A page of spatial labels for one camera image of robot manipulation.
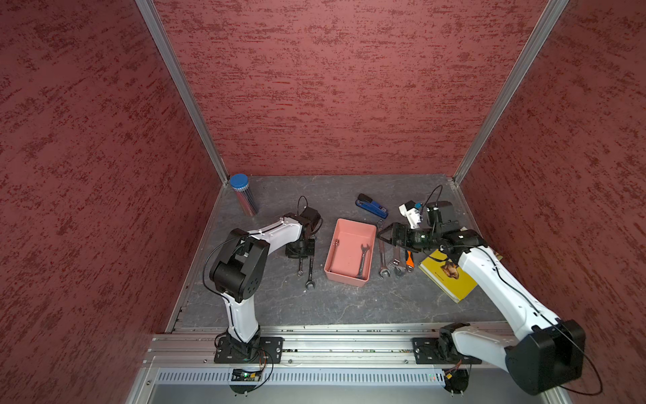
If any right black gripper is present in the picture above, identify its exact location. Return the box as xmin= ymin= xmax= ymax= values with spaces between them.
xmin=375 ymin=222 xmax=440 ymax=251

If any small silver combination wrench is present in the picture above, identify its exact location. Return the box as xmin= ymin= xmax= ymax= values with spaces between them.
xmin=297 ymin=257 xmax=304 ymax=277

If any silver end wrench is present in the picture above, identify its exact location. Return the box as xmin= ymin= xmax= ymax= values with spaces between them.
xmin=306 ymin=256 xmax=316 ymax=291

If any long silver combination wrench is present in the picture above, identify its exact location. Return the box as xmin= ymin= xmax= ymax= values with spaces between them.
xmin=378 ymin=239 xmax=390 ymax=279

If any pink plastic storage box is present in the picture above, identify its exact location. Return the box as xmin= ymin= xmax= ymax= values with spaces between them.
xmin=324 ymin=218 xmax=377 ymax=288

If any orange handled adjustable wrench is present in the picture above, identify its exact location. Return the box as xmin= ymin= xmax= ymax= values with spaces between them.
xmin=405 ymin=250 xmax=415 ymax=273

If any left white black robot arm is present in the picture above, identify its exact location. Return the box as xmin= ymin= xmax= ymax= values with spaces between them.
xmin=209 ymin=207 xmax=322 ymax=360

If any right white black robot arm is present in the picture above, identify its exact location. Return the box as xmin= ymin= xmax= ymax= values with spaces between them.
xmin=377 ymin=201 xmax=586 ymax=396

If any silver wrench in box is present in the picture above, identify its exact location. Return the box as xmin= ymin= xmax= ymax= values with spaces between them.
xmin=357 ymin=244 xmax=370 ymax=279

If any blue black stapler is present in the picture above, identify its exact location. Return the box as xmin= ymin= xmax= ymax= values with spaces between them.
xmin=355 ymin=194 xmax=389 ymax=219

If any yellow book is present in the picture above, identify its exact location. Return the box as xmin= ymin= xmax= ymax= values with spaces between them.
xmin=419 ymin=250 xmax=478 ymax=303

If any blue capped pencil tube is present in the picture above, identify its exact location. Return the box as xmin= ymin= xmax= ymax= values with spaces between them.
xmin=229 ymin=173 xmax=258 ymax=216

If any left circuit board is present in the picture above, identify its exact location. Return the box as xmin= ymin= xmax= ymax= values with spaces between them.
xmin=231 ymin=369 xmax=263 ymax=383

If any circuit board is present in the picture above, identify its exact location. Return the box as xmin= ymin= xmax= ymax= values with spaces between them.
xmin=231 ymin=369 xmax=263 ymax=383
xmin=444 ymin=370 xmax=470 ymax=395

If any right circuit board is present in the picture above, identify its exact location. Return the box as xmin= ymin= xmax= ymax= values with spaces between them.
xmin=444 ymin=370 xmax=470 ymax=395

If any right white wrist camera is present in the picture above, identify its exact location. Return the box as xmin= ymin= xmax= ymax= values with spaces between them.
xmin=399 ymin=200 xmax=422 ymax=229

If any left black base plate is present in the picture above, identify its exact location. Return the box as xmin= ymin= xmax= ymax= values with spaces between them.
xmin=214 ymin=336 xmax=284 ymax=365

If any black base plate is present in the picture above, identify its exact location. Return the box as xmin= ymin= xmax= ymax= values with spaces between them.
xmin=411 ymin=338 xmax=482 ymax=365
xmin=214 ymin=336 xmax=284 ymax=365

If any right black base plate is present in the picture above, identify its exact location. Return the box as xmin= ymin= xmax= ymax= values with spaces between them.
xmin=411 ymin=338 xmax=482 ymax=365

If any aluminium front rail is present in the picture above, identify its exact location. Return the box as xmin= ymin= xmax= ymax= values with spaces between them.
xmin=145 ymin=322 xmax=553 ymax=370

